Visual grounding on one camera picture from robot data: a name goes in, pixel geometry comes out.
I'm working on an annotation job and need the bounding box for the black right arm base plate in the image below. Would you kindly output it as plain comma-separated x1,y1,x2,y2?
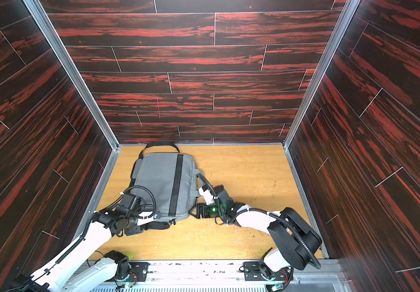
239,261,291,282

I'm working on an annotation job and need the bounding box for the aluminium left corner post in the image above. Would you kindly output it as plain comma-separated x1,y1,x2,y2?
22,0,119,152

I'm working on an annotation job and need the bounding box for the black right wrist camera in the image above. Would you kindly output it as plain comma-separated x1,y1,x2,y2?
214,185,234,208

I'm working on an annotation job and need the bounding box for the aluminium front rail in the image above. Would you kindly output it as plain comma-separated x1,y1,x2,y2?
93,259,353,292

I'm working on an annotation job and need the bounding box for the grey zippered laptop bag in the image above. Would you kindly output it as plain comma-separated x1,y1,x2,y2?
127,141,202,231

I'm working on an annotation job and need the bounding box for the aluminium corner post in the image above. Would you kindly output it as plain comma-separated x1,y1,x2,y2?
22,0,119,152
283,0,361,154

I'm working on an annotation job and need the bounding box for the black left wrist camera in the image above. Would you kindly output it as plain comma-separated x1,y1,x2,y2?
115,193,143,218

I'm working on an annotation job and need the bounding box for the aluminium right corner post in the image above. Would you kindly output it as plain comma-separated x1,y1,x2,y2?
283,0,361,154

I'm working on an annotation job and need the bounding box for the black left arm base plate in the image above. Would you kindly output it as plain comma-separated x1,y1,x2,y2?
125,261,150,283

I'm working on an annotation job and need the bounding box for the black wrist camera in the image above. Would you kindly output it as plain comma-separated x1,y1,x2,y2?
214,185,234,208
115,193,143,218

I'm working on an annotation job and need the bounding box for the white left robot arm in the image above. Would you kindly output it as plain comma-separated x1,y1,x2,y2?
6,209,154,292

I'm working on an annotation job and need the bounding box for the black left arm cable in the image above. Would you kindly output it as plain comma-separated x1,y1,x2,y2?
121,185,158,220

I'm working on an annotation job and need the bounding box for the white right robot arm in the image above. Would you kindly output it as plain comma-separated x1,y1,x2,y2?
189,200,322,281

